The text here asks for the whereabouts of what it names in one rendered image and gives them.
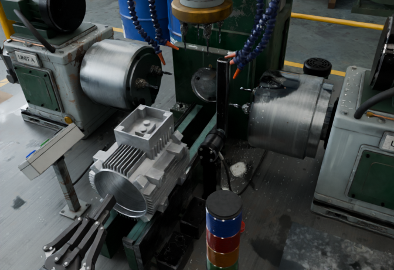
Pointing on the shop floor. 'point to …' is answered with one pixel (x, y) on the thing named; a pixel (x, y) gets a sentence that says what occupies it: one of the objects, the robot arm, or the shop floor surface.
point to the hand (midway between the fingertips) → (104, 209)
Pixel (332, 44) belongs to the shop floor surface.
